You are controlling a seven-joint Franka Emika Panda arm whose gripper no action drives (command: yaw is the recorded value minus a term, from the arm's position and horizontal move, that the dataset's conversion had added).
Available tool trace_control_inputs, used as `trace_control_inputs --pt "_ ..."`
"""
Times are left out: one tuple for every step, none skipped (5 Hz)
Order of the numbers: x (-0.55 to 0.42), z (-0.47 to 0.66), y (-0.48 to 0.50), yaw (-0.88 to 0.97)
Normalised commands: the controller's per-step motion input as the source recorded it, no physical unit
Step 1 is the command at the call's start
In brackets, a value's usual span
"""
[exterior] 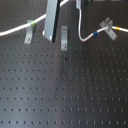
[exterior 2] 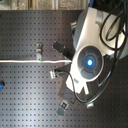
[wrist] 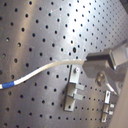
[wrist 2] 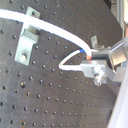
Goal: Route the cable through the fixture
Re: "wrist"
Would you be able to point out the grey metal cable clip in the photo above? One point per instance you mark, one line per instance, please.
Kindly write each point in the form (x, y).
(73, 86)

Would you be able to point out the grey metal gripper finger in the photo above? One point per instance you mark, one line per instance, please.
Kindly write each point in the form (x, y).
(116, 57)
(107, 79)

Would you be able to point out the small grey cable clip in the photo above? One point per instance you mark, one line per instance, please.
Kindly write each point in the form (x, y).
(106, 106)

